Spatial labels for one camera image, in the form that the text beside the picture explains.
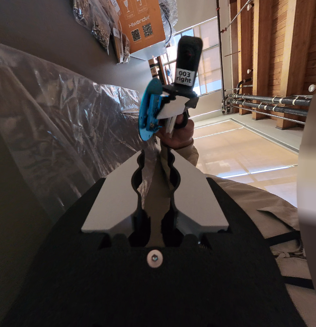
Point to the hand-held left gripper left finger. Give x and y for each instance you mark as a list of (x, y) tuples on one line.
[(112, 204)]

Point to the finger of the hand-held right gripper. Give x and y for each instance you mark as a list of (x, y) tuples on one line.
[(170, 125), (173, 108)]

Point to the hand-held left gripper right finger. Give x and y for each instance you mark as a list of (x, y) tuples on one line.
[(199, 204)]

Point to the blue round metal plate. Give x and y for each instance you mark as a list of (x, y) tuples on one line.
[(150, 88)]

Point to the person's right hand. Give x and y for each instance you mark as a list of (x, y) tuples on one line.
[(181, 138)]

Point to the grid pane window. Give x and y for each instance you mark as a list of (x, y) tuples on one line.
[(206, 51)]

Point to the bubble wrap bag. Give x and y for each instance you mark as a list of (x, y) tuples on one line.
[(168, 7)]

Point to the orange cardboard box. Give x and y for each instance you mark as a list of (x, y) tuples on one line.
[(142, 25)]

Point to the black insulated pipe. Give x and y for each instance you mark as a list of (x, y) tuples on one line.
[(262, 106), (262, 98)]

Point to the pile of small hardware bags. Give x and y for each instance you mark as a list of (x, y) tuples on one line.
[(99, 25)]

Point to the clear plastic bag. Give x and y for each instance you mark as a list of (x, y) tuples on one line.
[(58, 115)]

